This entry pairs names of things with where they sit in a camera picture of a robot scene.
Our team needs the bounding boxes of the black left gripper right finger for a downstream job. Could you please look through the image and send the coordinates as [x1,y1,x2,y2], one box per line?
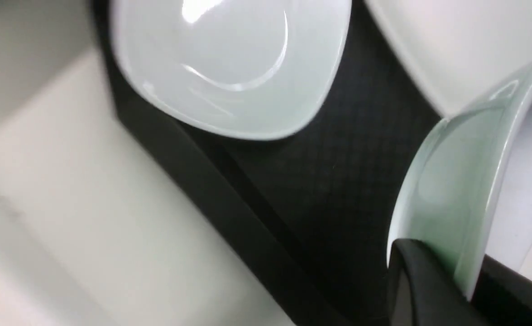
[471,256,532,326]

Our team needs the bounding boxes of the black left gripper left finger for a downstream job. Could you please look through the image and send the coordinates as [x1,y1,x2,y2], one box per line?
[387,239,488,326]

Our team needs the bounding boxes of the black serving tray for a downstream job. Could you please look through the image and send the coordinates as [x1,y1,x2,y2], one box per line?
[89,0,436,326]

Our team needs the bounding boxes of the small white bowl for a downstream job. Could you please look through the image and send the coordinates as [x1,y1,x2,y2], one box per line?
[109,0,352,141]
[386,63,532,300]

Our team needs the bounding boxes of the large white square plate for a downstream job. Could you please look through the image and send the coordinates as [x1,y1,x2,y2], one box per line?
[364,0,532,117]

